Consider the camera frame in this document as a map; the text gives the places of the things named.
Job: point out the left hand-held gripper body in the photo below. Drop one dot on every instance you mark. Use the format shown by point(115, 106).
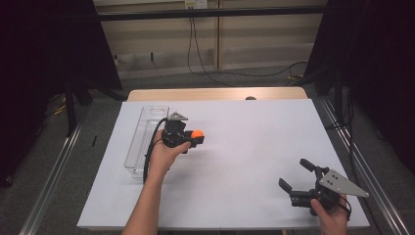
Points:
point(174, 132)

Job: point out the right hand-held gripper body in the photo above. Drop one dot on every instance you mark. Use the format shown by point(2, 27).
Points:
point(336, 184)

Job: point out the orange ping-pong ball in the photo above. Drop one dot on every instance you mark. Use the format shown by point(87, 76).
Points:
point(197, 133)

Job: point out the clear plastic box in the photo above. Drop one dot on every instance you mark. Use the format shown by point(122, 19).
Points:
point(142, 133)

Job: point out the person's left hand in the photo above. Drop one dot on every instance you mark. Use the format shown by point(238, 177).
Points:
point(161, 160)

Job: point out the person's right hand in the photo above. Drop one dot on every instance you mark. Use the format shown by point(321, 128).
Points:
point(332, 222)

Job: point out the white table board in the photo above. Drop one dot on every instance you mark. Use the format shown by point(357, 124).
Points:
point(244, 169)

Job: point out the wooden table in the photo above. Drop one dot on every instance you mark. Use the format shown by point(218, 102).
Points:
point(195, 94)

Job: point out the dark table grommet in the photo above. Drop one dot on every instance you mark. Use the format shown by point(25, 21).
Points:
point(250, 98)

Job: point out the black metal stand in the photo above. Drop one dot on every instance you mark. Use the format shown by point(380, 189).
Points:
point(70, 111)
point(339, 101)

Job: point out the small black floor item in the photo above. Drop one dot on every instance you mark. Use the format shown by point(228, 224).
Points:
point(94, 140)

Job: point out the dark curtain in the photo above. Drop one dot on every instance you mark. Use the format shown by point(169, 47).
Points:
point(39, 49)
point(375, 65)

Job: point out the black horizontal bar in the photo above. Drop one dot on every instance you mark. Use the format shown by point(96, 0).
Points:
point(212, 13)

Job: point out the aluminium rail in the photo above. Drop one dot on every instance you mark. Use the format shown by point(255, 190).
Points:
point(365, 156)
point(49, 186)

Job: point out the white wall socket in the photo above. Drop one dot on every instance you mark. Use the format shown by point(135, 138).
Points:
point(195, 3)

